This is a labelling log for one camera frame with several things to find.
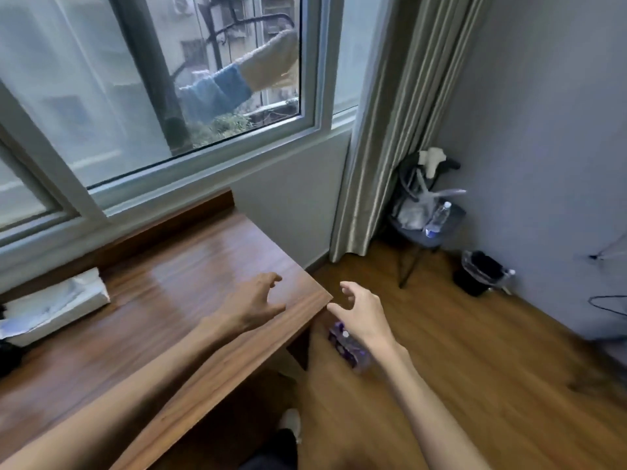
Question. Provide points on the person's left hand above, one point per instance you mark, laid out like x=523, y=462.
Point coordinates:
x=247, y=305

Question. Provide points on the person's right hand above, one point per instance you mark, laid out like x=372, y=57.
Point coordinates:
x=367, y=320

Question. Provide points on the person's right thumb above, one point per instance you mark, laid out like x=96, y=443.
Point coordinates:
x=336, y=309

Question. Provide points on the person's left thumb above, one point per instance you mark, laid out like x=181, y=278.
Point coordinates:
x=275, y=309

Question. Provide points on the person's left forearm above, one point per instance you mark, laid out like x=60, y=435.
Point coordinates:
x=122, y=391

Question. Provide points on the person's right forearm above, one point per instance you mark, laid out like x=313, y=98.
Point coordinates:
x=426, y=411

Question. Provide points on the purple packet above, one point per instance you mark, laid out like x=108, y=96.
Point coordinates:
x=343, y=343

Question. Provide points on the white shoe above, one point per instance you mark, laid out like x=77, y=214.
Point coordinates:
x=290, y=424

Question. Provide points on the white plastic bag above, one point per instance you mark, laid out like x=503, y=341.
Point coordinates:
x=414, y=215

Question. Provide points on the dark grey folding chair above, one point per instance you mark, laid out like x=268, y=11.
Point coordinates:
x=438, y=234

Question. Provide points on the clear plastic water bottle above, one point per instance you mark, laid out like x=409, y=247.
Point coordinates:
x=438, y=219

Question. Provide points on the person's black trouser leg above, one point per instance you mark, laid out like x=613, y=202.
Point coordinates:
x=274, y=452

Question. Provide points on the black trash bin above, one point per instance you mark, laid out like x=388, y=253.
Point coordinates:
x=477, y=274

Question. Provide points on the white cloth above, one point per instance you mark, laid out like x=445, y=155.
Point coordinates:
x=432, y=160

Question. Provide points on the grey curtain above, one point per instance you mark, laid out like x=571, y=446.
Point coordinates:
x=392, y=117

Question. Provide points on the white tissue pack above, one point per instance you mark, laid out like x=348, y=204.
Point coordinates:
x=54, y=303

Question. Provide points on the blue and cream garment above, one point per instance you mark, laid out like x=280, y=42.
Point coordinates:
x=230, y=85

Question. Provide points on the dark outdoor pole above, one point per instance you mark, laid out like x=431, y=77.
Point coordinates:
x=156, y=78

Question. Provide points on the outdoor air conditioner unit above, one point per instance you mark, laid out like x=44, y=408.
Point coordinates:
x=182, y=3

